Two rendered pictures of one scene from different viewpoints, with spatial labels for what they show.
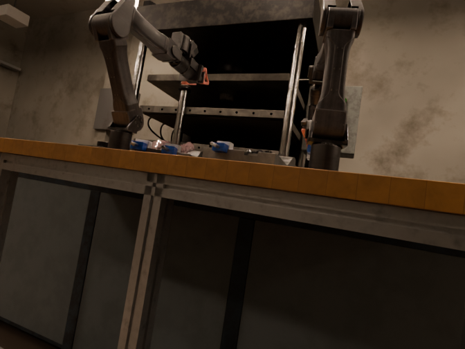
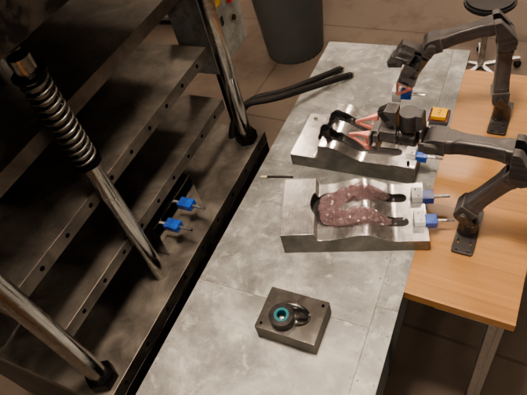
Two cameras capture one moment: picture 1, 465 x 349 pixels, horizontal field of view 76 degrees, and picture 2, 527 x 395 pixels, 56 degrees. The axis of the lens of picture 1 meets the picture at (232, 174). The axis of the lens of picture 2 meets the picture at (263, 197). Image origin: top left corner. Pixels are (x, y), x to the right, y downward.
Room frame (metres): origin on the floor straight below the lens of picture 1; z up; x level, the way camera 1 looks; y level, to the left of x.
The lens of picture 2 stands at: (1.29, 1.39, 2.28)
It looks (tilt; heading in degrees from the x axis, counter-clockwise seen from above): 48 degrees down; 284
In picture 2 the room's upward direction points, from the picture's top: 17 degrees counter-clockwise
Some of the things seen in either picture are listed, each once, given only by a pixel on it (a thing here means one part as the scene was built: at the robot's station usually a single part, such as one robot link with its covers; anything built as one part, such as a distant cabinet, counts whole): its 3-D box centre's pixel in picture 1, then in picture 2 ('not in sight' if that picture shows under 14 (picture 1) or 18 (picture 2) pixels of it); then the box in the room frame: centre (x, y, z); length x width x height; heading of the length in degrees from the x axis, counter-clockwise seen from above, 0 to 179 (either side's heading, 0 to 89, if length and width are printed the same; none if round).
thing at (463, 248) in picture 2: (119, 144); (468, 224); (0.89, 0.35, 0.84); 0.20 x 0.07 x 0.08; 65
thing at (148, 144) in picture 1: (138, 145); (434, 220); (1.00, 0.33, 0.85); 0.13 x 0.05 x 0.05; 176
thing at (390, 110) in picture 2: (189, 57); (387, 120); (1.14, 0.24, 1.25); 0.07 x 0.06 x 0.11; 65
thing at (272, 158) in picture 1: (257, 167); (357, 139); (1.22, -0.10, 0.87); 0.50 x 0.26 x 0.14; 158
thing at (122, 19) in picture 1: (140, 40); (477, 154); (0.90, 0.35, 1.17); 0.30 x 0.09 x 0.12; 155
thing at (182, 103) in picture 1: (177, 132); (128, 224); (2.00, 0.41, 1.10); 0.05 x 0.05 x 1.30
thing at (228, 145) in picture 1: (219, 147); (424, 156); (0.99, 0.06, 0.89); 0.13 x 0.05 x 0.05; 159
